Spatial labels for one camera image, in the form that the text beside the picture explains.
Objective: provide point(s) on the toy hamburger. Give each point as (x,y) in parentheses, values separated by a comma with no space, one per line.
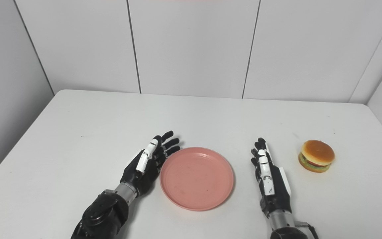
(316,155)

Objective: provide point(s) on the pink round plate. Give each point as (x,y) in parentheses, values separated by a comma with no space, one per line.
(197,178)

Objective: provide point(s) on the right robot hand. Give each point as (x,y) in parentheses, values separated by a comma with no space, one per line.
(270,181)

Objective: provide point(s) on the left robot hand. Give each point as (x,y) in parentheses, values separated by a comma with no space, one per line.
(149,162)

